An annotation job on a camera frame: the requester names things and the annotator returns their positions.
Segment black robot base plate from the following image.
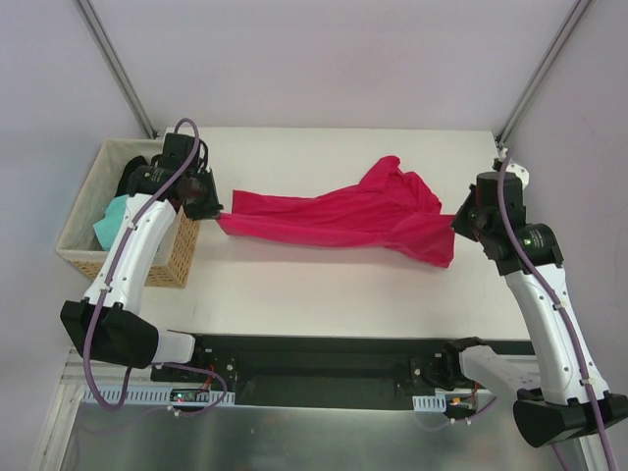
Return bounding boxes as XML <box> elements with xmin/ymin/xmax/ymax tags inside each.
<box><xmin>150</xmin><ymin>335</ymin><xmax>473</xmax><ymax>410</ymax></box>

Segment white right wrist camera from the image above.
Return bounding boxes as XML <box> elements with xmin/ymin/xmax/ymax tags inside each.
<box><xmin>493</xmin><ymin>157</ymin><xmax>530</xmax><ymax>189</ymax></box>

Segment right white cable duct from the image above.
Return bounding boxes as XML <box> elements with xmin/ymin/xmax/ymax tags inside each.
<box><xmin>412</xmin><ymin>394</ymin><xmax>447</xmax><ymax>413</ymax></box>

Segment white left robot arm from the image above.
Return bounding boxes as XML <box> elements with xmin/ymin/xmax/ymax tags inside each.
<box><xmin>60</xmin><ymin>132</ymin><xmax>223</xmax><ymax>382</ymax></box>

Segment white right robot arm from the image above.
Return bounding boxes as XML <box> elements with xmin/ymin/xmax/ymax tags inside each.
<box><xmin>442</xmin><ymin>171</ymin><xmax>627</xmax><ymax>447</ymax></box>

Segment left white cable duct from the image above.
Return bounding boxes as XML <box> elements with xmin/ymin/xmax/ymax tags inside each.
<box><xmin>80</xmin><ymin>385</ymin><xmax>237</xmax><ymax>407</ymax></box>

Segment white cable duct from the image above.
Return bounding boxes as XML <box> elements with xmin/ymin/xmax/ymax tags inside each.
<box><xmin>80</xmin><ymin>385</ymin><xmax>237</xmax><ymax>407</ymax></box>
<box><xmin>412</xmin><ymin>394</ymin><xmax>447</xmax><ymax>413</ymax></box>

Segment wicker laundry basket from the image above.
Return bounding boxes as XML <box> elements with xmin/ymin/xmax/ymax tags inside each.
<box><xmin>56</xmin><ymin>139</ymin><xmax>200</xmax><ymax>288</ymax></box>

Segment black t shirt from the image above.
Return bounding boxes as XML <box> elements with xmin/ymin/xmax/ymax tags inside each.
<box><xmin>115</xmin><ymin>155</ymin><xmax>148</xmax><ymax>197</ymax></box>

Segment teal t shirt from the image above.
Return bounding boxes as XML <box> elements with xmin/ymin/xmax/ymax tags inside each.
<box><xmin>93</xmin><ymin>194</ymin><xmax>129</xmax><ymax>251</ymax></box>

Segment pink t shirt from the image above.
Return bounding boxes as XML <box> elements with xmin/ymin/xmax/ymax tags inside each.
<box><xmin>218</xmin><ymin>155</ymin><xmax>455</xmax><ymax>269</ymax></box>

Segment right aluminium frame post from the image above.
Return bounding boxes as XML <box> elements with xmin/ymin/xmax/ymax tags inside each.
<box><xmin>495</xmin><ymin>0</ymin><xmax>595</xmax><ymax>149</ymax></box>

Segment aluminium frame post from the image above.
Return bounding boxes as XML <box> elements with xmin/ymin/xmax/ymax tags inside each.
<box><xmin>495</xmin><ymin>0</ymin><xmax>595</xmax><ymax>149</ymax></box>
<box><xmin>73</xmin><ymin>0</ymin><xmax>158</xmax><ymax>139</ymax></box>

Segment left aluminium frame post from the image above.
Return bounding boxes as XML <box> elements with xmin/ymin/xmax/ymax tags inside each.
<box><xmin>73</xmin><ymin>0</ymin><xmax>158</xmax><ymax>139</ymax></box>

